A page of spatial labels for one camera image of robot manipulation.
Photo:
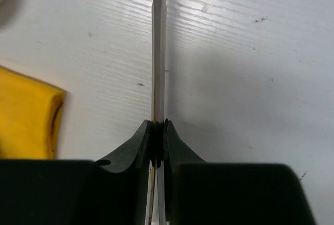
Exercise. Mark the metal serving tongs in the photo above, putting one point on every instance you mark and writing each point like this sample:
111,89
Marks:
158,209

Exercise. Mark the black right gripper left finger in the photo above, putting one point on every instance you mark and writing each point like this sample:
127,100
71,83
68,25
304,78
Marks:
111,190

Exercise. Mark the yellow placemat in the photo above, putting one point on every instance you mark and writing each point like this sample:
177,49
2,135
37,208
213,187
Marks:
31,111

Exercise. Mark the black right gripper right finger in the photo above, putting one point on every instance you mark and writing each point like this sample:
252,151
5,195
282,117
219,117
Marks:
201,192

